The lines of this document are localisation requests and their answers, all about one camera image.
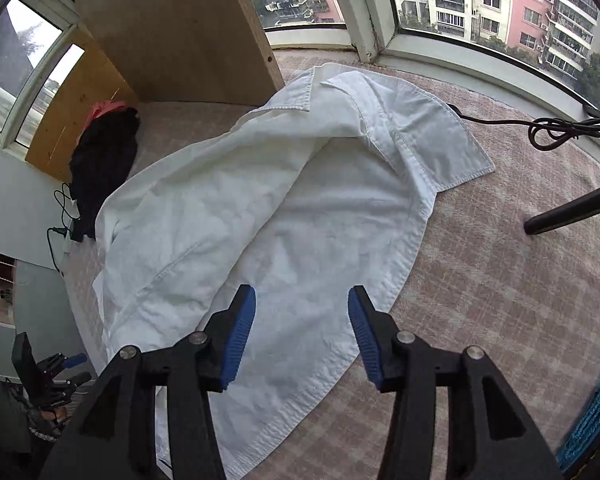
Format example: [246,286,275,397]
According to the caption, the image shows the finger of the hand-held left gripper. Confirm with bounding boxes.
[55,371,93,392]
[44,353,89,374]

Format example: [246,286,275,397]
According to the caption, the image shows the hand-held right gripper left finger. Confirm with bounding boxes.
[39,284,257,480]

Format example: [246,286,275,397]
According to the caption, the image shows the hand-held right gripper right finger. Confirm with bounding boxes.
[347,284,567,480]

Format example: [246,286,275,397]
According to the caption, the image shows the white shirt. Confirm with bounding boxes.
[92,62,497,480]

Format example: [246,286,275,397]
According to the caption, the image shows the person's left forearm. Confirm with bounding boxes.
[0,377,67,480]

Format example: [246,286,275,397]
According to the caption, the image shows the black clothes pile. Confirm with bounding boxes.
[70,107,141,242]

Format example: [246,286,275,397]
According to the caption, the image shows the plaid pink mat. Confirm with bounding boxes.
[62,50,600,480]

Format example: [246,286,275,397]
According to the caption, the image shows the white power strip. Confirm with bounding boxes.
[61,217,84,254]

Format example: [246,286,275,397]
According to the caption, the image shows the black tripod leg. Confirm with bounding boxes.
[524,176,600,236]

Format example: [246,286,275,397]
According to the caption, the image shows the blue cloth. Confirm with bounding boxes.
[555,360,600,472]

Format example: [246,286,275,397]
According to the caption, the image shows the pine wood cabinet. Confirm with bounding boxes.
[25,25,142,184]

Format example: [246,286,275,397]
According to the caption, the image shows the pink cloth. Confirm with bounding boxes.
[84,100,129,129]

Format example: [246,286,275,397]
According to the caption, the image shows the plywood board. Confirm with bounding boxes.
[75,0,286,109]

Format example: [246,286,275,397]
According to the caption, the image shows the apartment buildings outside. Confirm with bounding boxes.
[235,0,600,73]

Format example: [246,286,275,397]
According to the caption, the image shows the thin black cable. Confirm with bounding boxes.
[46,182,82,275]

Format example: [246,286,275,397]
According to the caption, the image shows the black coiled cable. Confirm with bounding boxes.
[447,102,600,152]

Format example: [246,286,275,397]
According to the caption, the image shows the white window frame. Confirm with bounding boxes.
[0,0,600,161]

